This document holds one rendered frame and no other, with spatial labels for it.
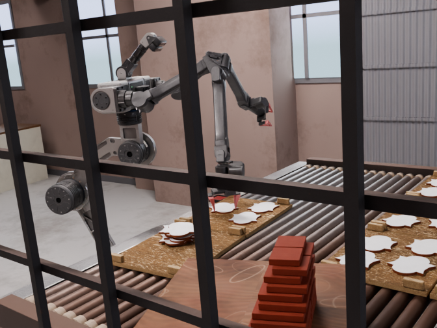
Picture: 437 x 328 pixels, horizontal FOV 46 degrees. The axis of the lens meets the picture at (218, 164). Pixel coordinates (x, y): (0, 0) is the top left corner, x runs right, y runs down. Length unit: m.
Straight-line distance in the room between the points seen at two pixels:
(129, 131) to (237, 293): 1.62
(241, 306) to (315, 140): 3.89
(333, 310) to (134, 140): 1.78
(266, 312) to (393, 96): 3.75
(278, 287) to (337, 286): 0.31
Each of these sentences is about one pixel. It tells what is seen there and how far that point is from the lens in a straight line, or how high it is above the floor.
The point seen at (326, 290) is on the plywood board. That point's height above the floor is 1.04.
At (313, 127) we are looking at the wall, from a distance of 5.11.
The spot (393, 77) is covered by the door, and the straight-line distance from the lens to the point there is 4.73.
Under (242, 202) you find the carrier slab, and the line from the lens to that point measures 2.47.
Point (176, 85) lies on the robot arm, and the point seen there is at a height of 1.50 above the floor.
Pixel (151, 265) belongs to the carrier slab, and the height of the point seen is 0.94.
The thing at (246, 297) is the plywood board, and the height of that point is 1.04.
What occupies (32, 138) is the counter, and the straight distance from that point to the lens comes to 7.52.
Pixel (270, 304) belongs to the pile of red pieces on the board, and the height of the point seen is 1.13.
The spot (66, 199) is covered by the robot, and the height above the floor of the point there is 0.89.
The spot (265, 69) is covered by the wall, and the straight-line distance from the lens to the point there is 4.75.
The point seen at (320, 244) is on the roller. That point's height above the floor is 0.91.
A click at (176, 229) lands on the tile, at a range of 2.05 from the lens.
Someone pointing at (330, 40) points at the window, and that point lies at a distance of 4.93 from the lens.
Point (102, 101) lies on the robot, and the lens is 2.57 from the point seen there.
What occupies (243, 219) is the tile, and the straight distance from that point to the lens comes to 2.21.
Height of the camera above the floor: 1.68
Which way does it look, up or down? 13 degrees down
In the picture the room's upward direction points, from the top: 5 degrees counter-clockwise
